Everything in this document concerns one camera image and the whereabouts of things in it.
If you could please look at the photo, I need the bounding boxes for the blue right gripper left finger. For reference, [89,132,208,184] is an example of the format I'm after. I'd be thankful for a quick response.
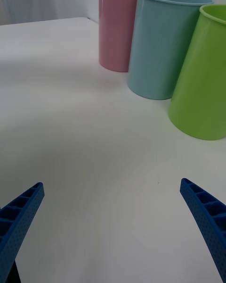
[0,182,45,283]

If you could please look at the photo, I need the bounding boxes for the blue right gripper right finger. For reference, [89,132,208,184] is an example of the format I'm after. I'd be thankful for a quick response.
[180,178,226,283]

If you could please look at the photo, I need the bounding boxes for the green plastic bin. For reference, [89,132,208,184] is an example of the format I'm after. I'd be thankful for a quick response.
[168,4,226,141]

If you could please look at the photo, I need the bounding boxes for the pale blue plastic bin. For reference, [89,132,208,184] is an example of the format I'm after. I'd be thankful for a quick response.
[127,0,215,100]

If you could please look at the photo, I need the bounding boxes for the pink plastic bin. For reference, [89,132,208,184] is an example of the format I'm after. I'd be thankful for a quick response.
[98,0,161,73]

